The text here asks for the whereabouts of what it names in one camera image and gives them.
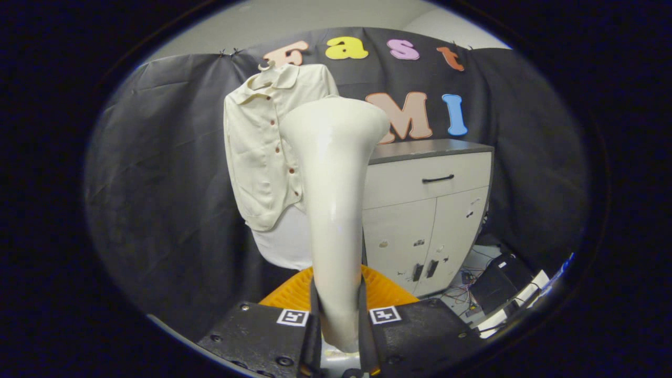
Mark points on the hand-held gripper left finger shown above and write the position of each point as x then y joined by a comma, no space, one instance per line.
252,338

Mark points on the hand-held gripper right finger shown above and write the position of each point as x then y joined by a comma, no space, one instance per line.
420,333

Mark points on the white garment steamer head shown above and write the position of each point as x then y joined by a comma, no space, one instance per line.
336,199

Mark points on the cream button-up shirt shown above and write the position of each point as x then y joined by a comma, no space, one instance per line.
252,157

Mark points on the black box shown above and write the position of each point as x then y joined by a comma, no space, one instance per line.
499,286

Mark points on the white ironing board pad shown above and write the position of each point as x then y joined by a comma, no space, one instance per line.
283,241

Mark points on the beige cabinet with grey top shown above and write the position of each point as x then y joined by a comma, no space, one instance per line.
451,220

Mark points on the black backdrop cloth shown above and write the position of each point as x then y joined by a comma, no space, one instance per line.
157,173

